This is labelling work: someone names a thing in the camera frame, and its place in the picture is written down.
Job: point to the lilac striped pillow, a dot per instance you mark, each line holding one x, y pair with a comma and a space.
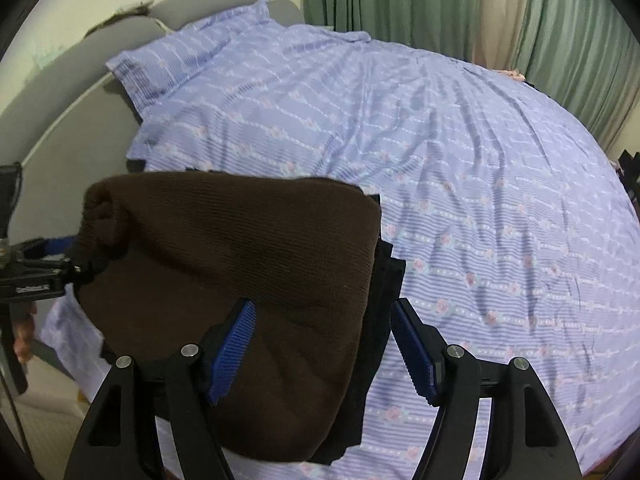
190, 55

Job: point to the bed with blue floral sheet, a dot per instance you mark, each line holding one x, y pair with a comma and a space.
450, 185

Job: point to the pink cloth item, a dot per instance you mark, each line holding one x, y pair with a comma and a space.
509, 74

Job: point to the stack of black clothes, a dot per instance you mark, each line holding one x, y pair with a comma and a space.
377, 310

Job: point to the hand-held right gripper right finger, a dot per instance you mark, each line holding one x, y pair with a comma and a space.
415, 355

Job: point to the dark brown pants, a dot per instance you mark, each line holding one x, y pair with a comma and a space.
240, 250

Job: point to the person's left hand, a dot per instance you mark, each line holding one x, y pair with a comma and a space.
26, 332

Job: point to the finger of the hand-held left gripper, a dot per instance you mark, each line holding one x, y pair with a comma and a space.
85, 269
52, 246

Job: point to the white folded cloth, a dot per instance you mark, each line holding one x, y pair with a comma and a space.
67, 345

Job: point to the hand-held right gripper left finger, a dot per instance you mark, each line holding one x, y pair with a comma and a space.
232, 350

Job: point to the green curtain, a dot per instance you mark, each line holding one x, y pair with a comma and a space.
390, 0
585, 35

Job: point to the beige curtain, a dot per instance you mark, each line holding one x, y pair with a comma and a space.
502, 10

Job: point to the black bag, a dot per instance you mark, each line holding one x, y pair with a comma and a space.
631, 170

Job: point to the grey padded headboard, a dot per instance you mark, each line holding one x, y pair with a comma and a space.
55, 125

